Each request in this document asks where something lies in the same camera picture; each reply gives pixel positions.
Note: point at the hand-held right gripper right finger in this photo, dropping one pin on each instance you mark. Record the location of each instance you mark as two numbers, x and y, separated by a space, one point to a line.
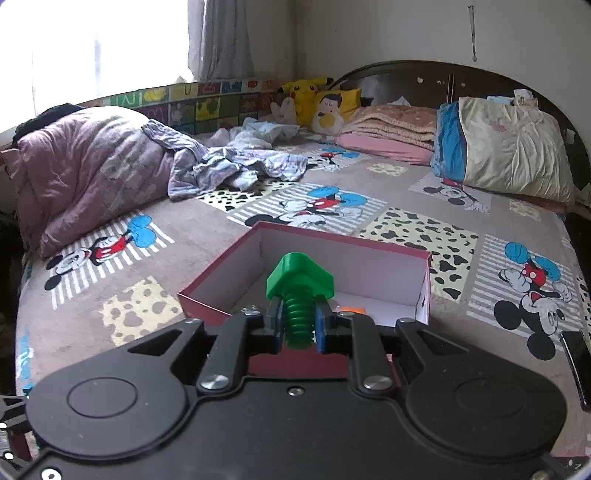
319 328

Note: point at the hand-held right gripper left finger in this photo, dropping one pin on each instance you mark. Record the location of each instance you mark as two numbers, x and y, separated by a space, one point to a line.
276 325

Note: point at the green plastic bolt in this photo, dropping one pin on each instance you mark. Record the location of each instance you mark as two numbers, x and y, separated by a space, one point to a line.
300 277

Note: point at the red cardboard box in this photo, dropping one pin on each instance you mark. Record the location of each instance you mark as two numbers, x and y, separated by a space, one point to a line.
369 272

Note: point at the small orange piece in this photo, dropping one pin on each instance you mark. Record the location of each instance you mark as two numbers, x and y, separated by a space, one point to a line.
353 310

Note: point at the lavender crumpled garment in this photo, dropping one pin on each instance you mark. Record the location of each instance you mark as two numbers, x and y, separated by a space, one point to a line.
207 166

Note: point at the pink pillow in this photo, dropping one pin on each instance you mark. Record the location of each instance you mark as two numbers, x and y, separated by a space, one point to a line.
383 147

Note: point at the pale blue white cloth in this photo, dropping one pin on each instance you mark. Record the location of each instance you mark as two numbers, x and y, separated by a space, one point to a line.
258 131

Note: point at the white plush toy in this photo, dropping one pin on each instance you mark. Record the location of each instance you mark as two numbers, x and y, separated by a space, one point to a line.
282 113

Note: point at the yellow cartoon figure cushion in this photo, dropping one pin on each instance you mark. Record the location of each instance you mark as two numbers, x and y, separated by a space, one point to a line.
330 110

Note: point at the folded pink blanket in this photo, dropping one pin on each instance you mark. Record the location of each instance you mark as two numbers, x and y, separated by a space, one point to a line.
392 122

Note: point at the yellow plush toy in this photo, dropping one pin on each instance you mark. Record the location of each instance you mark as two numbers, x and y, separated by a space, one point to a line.
302 94

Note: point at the purple quilt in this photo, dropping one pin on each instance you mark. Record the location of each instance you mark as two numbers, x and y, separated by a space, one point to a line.
92 170

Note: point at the black phone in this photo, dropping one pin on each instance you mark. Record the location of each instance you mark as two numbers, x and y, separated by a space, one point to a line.
579 364

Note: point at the cream pillow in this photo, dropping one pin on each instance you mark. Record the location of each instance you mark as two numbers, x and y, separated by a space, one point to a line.
512 147

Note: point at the dark wooden headboard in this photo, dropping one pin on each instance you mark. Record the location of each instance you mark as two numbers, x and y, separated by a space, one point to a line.
415 78

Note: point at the grey curtain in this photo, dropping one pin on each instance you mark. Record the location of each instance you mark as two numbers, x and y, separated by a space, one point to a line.
221 37

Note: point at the white paper packet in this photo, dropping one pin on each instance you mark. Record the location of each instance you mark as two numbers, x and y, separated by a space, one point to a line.
524 99

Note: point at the black cloth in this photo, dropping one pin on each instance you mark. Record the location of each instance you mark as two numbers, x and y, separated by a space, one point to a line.
46 115

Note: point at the colourful picture wall padding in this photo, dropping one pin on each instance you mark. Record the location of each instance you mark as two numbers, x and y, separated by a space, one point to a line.
203 106

